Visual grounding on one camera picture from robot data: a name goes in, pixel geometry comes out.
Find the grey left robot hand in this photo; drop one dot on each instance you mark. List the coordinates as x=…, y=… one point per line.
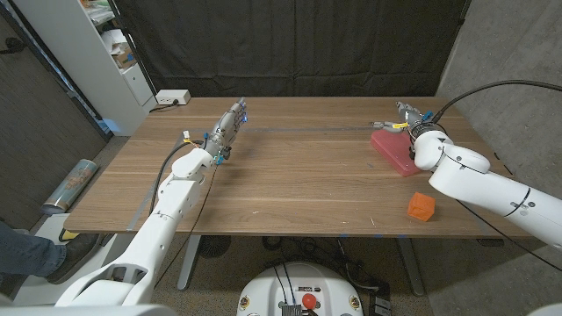
x=226, y=129

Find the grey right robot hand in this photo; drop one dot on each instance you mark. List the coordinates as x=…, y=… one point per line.
x=415, y=120

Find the red rectangular block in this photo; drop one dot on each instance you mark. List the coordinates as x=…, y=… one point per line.
x=393, y=151

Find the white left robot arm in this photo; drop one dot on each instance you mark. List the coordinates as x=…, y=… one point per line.
x=175, y=193

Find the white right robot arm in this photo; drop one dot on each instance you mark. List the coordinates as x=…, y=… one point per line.
x=483, y=188

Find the orange block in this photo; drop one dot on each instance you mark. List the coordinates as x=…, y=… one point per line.
x=420, y=207

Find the white power strip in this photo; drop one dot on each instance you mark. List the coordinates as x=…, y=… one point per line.
x=172, y=96

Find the black backdrop stand pole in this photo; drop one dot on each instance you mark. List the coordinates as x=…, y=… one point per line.
x=147, y=75

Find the black backdrop curtain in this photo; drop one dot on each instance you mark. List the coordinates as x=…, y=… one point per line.
x=290, y=44

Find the black round fan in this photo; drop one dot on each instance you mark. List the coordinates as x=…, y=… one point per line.
x=215, y=246

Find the cardboard box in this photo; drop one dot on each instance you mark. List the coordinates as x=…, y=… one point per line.
x=124, y=57

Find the grey table leg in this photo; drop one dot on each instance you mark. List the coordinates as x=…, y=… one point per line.
x=410, y=267
x=189, y=263

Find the white paper stack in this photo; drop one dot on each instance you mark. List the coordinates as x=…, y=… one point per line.
x=113, y=39

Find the white shelf cabinet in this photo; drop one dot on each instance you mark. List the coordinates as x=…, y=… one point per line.
x=88, y=66

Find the printed cylindrical can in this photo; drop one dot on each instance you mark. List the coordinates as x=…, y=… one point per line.
x=70, y=186

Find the white robot torso base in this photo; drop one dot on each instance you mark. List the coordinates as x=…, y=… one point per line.
x=298, y=281

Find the black power brick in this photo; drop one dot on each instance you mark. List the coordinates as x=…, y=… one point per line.
x=380, y=303

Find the red emergency stop button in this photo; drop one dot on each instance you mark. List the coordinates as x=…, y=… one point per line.
x=309, y=301

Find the white robot chest shell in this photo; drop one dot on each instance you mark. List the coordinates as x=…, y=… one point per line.
x=153, y=310

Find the dark shoe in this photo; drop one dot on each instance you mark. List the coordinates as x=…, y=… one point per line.
x=74, y=256

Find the white floor board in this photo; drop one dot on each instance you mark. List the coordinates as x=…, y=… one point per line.
x=48, y=226

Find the person's leg in jeans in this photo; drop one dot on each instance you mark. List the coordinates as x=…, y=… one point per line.
x=26, y=252

